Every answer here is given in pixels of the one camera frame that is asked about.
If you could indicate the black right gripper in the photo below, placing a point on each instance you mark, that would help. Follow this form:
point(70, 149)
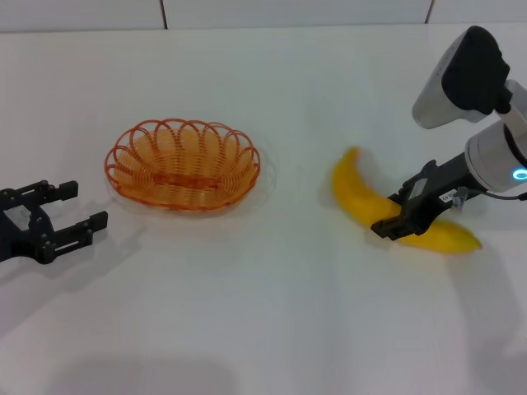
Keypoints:
point(436, 193)

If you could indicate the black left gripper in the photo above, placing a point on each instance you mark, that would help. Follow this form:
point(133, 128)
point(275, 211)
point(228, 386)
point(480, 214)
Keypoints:
point(20, 234)

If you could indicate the yellow banana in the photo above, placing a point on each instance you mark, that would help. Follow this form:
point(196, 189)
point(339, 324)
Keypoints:
point(362, 197)

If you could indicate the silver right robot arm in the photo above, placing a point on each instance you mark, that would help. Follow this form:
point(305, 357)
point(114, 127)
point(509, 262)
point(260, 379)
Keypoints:
point(498, 160)

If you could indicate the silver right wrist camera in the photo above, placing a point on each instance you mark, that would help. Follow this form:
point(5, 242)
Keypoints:
point(461, 78)

